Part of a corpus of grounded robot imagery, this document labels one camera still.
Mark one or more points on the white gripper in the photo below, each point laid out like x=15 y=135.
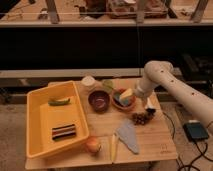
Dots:
x=138 y=92

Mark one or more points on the white handled dish brush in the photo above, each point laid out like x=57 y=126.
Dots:
x=149 y=107

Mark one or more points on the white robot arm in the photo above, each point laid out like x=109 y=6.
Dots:
x=159 y=73

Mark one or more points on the terracotta bowl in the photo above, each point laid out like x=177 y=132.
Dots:
x=130 y=103

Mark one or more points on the teal sponge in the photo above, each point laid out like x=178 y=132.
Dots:
x=116 y=98

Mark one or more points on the green leafy vegetable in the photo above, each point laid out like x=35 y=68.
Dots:
x=108 y=85

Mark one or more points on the grey cloth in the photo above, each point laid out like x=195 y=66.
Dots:
x=126 y=133

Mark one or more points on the white cup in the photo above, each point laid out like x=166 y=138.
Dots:
x=88 y=81

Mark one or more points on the yellow banana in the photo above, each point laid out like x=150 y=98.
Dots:
x=113 y=147

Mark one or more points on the black foot pedal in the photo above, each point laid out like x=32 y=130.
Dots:
x=195 y=131

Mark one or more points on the orange apple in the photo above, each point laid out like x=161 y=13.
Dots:
x=93 y=145

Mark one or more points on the striped cloth roll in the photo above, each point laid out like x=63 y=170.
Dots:
x=63 y=131

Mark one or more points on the yellow plastic tray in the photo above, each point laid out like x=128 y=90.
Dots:
x=42 y=118

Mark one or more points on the green pepper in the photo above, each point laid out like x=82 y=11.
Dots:
x=54 y=102

